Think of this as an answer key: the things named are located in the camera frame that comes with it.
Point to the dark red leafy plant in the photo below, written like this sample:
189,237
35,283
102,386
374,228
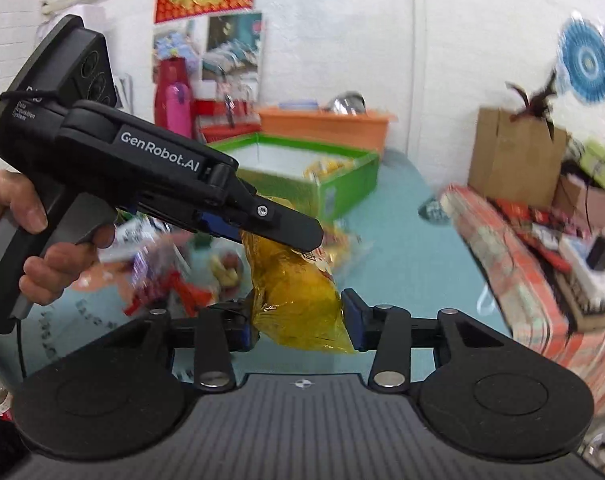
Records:
537,102

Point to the pink thermos bottle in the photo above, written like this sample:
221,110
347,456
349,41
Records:
177,107

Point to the red plaid cloth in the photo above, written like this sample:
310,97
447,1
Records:
512,270

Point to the steel bowl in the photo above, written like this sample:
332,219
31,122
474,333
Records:
347,102

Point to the glass jar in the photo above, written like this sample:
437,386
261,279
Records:
235,105

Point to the brown cardboard box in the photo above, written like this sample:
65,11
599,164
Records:
512,160

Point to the green cardboard box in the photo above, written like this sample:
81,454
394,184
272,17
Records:
287,170

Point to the small light green box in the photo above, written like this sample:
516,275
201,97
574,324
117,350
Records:
602,165

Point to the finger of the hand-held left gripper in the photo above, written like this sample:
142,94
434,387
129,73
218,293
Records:
215,227
292,230

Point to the red plastic pitcher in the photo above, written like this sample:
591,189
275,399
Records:
172,72

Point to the white power strip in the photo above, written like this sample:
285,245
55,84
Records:
582,270

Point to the red plastic basket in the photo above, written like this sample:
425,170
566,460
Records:
227,132

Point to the white framed board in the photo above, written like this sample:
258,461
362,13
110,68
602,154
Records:
124,92

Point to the bedding wall poster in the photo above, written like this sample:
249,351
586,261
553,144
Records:
232,45

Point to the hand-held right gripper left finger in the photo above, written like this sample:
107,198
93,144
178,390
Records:
246,335

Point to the yellow snack bag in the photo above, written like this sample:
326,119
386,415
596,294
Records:
292,300

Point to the pile of snack packets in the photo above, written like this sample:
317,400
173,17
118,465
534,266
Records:
157,270

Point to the person's left hand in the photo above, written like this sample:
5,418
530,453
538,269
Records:
12,195

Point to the teal printed tablecloth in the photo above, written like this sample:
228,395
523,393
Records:
407,270

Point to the orange plastic basin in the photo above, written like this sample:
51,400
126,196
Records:
332,127

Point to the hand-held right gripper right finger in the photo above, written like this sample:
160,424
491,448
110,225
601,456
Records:
350,315

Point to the large blue patterned plate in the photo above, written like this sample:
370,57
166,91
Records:
584,60

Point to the red and white gift box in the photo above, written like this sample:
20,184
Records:
207,110

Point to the black power adapter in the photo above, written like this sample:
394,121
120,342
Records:
599,252

